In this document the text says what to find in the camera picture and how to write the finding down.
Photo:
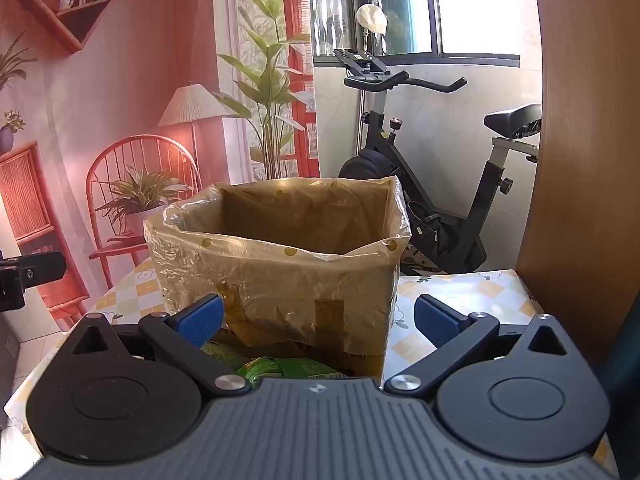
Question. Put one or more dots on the white cloth bundle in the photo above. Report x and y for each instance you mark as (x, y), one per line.
(371, 17)

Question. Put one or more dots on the black exercise bike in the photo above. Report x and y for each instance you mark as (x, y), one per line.
(470, 240)

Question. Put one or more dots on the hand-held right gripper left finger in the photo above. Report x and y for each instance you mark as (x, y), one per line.
(200, 319)

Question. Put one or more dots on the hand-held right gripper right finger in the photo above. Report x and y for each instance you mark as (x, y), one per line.
(436, 317)

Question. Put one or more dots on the green snack packet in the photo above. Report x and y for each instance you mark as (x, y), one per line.
(312, 367)
(257, 372)

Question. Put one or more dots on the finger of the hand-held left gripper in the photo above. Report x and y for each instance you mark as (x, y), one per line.
(47, 266)

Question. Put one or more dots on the printed wall poster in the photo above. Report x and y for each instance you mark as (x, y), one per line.
(100, 85)

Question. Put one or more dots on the dark framed window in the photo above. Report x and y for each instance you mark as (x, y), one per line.
(400, 5)

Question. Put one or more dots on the checked flower tablecloth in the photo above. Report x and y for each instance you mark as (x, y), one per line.
(500, 292)

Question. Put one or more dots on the brown wooden panel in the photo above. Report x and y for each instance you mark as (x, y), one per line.
(580, 135)

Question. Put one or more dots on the clear plastic bag liner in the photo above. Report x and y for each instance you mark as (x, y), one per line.
(280, 280)

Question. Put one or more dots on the brown cardboard box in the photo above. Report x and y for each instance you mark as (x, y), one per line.
(367, 366)

